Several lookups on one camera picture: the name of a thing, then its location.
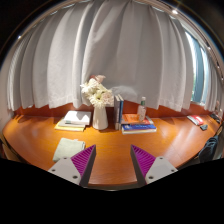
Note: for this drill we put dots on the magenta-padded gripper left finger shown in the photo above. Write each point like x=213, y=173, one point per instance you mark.
x=65, y=168

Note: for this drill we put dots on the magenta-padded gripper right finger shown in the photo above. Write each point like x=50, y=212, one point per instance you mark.
x=160, y=168

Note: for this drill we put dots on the pale green towel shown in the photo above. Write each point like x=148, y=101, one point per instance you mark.
x=68, y=148

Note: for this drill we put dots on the yellow flat book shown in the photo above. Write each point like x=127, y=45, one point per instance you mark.
x=65, y=128

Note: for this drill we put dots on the white flat book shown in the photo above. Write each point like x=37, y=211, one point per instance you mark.
x=77, y=117

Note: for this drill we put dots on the dark jacket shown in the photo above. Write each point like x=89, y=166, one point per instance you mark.
x=209, y=150

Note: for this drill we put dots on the orange flat book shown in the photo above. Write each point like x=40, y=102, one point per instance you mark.
x=130, y=118

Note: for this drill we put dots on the clear bottle with green cap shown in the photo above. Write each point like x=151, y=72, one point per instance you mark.
x=142, y=111

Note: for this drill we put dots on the small dark object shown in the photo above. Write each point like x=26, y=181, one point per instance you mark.
x=204, y=127

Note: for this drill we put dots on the red flat box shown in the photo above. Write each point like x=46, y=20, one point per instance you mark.
x=195, y=119

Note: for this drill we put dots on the white ceramic vase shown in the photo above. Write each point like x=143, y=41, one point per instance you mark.
x=100, y=118

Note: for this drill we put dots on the blue upright book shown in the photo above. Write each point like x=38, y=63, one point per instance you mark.
x=121, y=108

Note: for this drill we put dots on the dark upright book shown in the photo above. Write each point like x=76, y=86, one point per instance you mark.
x=116, y=111

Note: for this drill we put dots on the white flower bouquet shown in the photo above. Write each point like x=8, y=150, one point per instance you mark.
x=96, y=93

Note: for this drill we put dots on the window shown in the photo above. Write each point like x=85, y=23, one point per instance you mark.
x=197, y=70

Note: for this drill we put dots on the white curtain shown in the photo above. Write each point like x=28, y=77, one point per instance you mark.
x=110, y=50

